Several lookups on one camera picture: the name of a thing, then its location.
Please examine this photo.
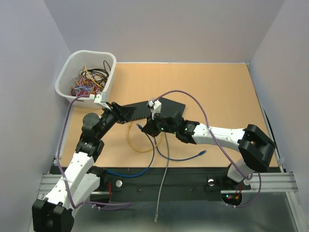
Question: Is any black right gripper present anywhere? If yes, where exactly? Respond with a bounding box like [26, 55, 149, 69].
[140, 111, 177, 138]

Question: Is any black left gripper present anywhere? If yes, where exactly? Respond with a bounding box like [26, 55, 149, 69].
[97, 102, 137, 139]

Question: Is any black network switch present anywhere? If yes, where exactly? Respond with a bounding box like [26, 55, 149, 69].
[159, 97, 186, 117]
[123, 101, 151, 122]

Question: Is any dark blue ethernet cable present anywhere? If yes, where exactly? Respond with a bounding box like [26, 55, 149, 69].
[106, 122, 155, 177]

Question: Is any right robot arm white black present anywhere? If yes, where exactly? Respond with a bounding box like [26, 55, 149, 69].
[141, 112, 276, 189]

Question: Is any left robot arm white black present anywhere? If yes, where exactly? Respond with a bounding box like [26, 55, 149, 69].
[32, 102, 136, 232]

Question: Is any white plastic basket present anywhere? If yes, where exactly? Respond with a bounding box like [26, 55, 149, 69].
[55, 50, 116, 102]

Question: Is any yellow ethernet cable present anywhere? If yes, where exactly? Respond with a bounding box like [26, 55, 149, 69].
[126, 122, 164, 153]

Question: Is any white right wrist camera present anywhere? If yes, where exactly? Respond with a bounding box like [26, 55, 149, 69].
[147, 99, 162, 120]

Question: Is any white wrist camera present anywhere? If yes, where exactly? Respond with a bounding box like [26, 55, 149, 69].
[147, 99, 162, 120]
[89, 92, 106, 108]

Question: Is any grey ethernet cable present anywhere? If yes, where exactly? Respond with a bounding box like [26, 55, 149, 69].
[154, 131, 170, 223]

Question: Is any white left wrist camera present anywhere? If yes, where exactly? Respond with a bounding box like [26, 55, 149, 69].
[89, 92, 106, 108]

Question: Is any tangled coloured wire bundle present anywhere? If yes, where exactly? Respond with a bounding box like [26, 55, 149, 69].
[70, 60, 112, 98]

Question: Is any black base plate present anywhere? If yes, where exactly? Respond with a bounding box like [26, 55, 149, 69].
[90, 167, 251, 203]

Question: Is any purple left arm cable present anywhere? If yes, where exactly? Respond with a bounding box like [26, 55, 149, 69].
[57, 95, 132, 211]

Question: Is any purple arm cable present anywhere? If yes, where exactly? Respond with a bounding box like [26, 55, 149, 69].
[154, 90, 262, 209]
[57, 95, 132, 211]

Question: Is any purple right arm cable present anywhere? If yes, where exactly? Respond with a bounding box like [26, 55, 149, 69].
[154, 90, 262, 209]

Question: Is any aluminium mounting rail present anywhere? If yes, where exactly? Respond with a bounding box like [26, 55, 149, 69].
[39, 173, 298, 198]

